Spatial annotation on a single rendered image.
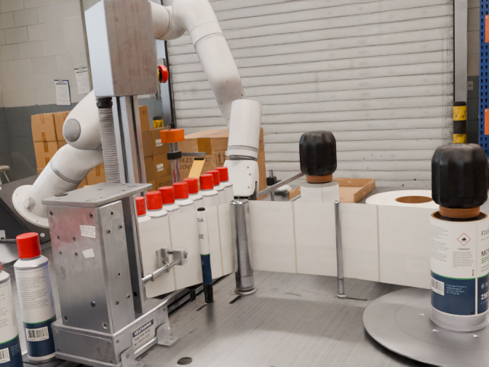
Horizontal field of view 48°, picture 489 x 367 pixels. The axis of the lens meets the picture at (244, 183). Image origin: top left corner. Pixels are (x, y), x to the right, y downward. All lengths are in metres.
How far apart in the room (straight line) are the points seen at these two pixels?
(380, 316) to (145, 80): 0.64
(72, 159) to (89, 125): 0.17
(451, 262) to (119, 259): 0.50
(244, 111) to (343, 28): 4.14
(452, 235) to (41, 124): 4.78
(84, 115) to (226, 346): 1.00
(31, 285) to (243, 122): 0.77
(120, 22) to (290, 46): 4.62
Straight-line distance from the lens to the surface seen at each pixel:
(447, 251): 0.90
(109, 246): 0.83
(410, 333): 0.93
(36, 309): 0.94
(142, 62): 1.16
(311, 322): 0.99
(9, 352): 0.91
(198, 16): 1.58
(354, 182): 2.35
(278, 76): 5.76
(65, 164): 1.83
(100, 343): 0.89
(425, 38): 5.44
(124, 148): 1.33
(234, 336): 0.96
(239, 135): 1.47
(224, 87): 1.53
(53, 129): 5.32
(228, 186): 1.40
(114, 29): 1.15
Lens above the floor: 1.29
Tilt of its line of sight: 10 degrees down
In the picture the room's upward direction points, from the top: 4 degrees counter-clockwise
